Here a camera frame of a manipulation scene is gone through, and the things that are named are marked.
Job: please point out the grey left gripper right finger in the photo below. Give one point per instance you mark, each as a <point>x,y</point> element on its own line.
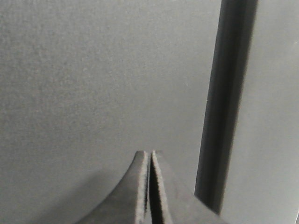
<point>169,199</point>

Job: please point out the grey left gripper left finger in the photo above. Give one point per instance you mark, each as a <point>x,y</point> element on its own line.
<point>127,203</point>

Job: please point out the dark grey fridge door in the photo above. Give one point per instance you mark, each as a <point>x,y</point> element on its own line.
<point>84,84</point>

